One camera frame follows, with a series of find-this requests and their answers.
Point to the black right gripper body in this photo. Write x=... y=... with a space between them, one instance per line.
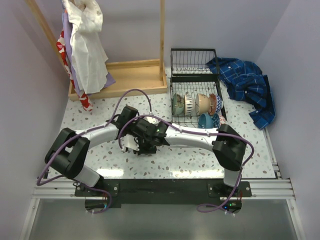
x=145 y=146

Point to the light green bowl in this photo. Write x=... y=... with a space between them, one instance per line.
x=178 y=104

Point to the white black striped bowl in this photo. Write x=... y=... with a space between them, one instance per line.
x=189 y=104

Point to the teal blue bowl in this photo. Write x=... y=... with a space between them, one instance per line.
x=205 y=121

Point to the cream beige bowl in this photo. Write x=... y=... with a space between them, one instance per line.
x=202 y=104

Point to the blue triangle patterned bowl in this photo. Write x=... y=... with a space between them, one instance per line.
x=218 y=120

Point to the red blue patterned bowl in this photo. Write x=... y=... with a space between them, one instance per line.
x=216 y=104

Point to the black wire dish rack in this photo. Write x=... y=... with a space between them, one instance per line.
x=193 y=71

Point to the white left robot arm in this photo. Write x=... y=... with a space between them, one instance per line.
x=68 y=152

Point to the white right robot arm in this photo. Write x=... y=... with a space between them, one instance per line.
x=224 y=142

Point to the white hanging shirt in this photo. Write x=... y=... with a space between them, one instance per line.
x=88 y=7

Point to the blue plaid shirt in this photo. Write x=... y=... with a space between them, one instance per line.
x=246 y=82

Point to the lavender hanging garment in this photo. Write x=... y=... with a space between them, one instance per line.
x=88 y=57

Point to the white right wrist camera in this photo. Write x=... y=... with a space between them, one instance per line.
x=128 y=142

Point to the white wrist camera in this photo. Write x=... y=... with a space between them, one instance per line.
x=128 y=142
x=151 y=119

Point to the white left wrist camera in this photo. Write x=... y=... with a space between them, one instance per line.
x=151 y=119

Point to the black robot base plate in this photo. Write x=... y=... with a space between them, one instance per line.
x=194 y=191

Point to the aluminium rail frame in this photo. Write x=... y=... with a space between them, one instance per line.
x=262 y=189

